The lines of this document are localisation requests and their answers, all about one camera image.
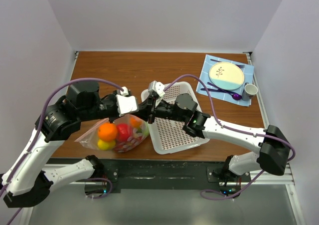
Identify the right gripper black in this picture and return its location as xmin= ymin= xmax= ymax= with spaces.
xmin=128 ymin=94 xmax=187 ymax=125

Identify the purple plastic spoon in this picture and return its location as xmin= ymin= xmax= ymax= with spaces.
xmin=207 ymin=82 xmax=242 ymax=101

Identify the red fake apple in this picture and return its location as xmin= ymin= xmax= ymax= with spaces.
xmin=116 ymin=123 xmax=133 ymax=142

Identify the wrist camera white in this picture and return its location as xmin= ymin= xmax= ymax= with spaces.
xmin=148 ymin=80 xmax=165 ymax=100
xmin=115 ymin=86 xmax=139 ymax=117

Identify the round cream blue plate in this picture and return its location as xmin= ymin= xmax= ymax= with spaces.
xmin=208 ymin=62 xmax=245 ymax=90

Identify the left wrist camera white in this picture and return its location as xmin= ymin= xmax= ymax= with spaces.
xmin=115 ymin=86 xmax=139 ymax=117

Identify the purple plastic knife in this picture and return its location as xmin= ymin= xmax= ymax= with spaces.
xmin=210 ymin=59 xmax=245 ymax=68

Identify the green fake apple top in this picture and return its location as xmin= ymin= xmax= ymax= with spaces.
xmin=142 ymin=125 xmax=150 ymax=140

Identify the clear zip top bag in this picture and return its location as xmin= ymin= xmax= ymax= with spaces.
xmin=75 ymin=115 xmax=150 ymax=153

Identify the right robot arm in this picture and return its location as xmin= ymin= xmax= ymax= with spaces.
xmin=142 ymin=93 xmax=292 ymax=182

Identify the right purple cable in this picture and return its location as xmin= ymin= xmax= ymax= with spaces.
xmin=163 ymin=74 xmax=297 ymax=201

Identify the orange fake orange front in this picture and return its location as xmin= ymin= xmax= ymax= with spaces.
xmin=98 ymin=123 xmax=118 ymax=142

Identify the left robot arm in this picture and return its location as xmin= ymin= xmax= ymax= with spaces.
xmin=0 ymin=78 xmax=148 ymax=208

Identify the aluminium frame rail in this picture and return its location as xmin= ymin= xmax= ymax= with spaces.
xmin=243 ymin=50 xmax=305 ymax=225

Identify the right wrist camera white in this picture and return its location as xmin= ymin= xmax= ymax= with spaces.
xmin=148 ymin=80 xmax=165 ymax=100

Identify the yellow fake lemon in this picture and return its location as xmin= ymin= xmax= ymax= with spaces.
xmin=97 ymin=139 xmax=116 ymax=151

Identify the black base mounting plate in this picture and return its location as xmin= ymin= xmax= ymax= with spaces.
xmin=62 ymin=157 xmax=250 ymax=195

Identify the purple plastic fork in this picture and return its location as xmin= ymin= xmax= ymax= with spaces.
xmin=200 ymin=88 xmax=233 ymax=94

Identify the blue checked cloth napkin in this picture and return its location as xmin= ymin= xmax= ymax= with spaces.
xmin=199 ymin=54 xmax=254 ymax=107

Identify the white grey mug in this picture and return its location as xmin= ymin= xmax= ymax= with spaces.
xmin=242 ymin=83 xmax=258 ymax=101

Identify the fake red grape bunch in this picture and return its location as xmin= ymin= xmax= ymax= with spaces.
xmin=113 ymin=133 xmax=143 ymax=153

